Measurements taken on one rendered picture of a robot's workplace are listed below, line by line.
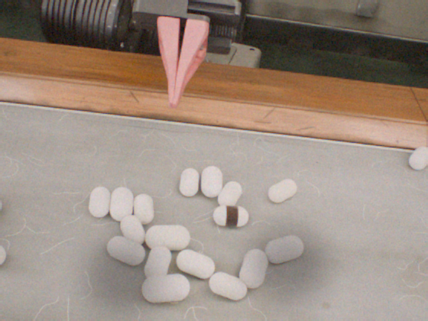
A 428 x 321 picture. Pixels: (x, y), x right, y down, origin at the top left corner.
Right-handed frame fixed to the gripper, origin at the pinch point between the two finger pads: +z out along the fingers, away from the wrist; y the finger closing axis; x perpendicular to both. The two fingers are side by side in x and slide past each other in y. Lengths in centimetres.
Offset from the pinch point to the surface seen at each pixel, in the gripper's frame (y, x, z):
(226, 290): 6.6, -4.9, 16.9
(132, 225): -1.8, -1.8, 12.5
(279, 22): 32, 179, -107
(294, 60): 41, 178, -88
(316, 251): 14.7, 0.2, 12.6
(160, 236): 0.7, -2.6, 13.2
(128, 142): -4.7, 8.5, 2.7
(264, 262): 9.5, -3.4, 14.3
